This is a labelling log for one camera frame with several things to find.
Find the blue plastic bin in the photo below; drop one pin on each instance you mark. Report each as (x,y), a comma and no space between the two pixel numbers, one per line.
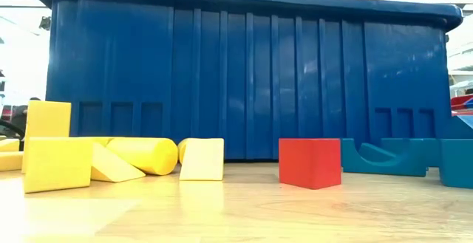
(240,80)

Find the yellow cube block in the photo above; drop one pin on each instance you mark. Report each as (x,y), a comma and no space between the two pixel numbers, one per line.
(202,160)
(57,165)
(96,139)

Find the red cube block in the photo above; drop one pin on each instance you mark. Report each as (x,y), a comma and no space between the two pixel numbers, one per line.
(309,163)

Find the yellow cylinder block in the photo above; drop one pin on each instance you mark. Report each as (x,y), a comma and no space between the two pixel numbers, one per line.
(148,155)

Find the blue cube block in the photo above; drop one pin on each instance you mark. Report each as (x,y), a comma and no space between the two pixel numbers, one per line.
(456,163)
(377,153)

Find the blue arch block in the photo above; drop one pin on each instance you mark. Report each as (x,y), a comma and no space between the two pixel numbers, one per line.
(384,169)

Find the blue rectangular block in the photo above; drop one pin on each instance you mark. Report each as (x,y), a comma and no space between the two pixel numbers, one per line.
(462,130)

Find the person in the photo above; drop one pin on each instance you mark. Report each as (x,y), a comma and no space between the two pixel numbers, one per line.
(20,117)

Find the black diagonal beam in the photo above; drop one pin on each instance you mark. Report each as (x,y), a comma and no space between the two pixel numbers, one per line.
(13,128)

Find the overhead light bar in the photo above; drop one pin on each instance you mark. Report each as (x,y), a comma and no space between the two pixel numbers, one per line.
(22,2)

